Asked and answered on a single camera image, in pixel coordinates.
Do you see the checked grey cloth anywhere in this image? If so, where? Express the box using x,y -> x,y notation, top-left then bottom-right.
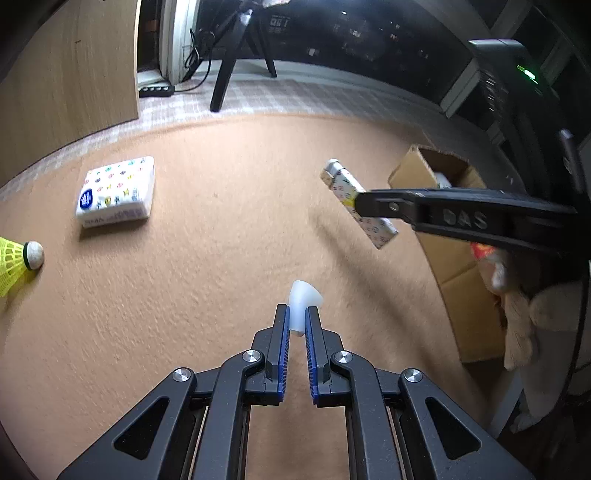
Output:
0,76 -> 522,204

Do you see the black power cable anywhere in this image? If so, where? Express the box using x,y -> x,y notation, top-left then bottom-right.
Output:
184,27 -> 219,93

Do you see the patterned tissue pack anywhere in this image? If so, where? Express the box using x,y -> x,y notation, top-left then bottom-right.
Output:
75,155 -> 156,230

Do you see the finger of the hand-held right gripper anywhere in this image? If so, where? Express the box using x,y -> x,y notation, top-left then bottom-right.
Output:
353,188 -> 417,228

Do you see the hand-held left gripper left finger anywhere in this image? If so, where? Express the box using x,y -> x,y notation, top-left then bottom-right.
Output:
58,304 -> 291,480

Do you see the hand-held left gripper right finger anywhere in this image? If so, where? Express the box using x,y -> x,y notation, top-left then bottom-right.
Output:
304,305 -> 536,480

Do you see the yellow shuttlecock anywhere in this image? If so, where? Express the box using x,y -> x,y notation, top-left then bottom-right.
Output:
0,236 -> 46,299

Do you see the large light wooden board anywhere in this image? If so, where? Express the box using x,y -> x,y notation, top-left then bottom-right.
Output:
0,0 -> 142,186

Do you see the black tripod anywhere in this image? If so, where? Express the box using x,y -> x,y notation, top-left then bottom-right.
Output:
209,0 -> 278,113

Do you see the white patterned lighter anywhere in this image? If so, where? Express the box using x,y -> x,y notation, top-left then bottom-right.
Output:
320,158 -> 400,250

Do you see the person's right hand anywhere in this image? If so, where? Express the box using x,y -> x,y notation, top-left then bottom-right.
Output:
482,251 -> 591,370

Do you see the black power strip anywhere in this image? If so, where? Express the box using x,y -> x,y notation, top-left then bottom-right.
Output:
138,80 -> 177,99

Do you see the small white plastic cap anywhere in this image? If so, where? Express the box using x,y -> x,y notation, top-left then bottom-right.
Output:
287,280 -> 325,338

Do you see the cardboard box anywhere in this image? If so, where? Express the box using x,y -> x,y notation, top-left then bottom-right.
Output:
387,144 -> 514,366

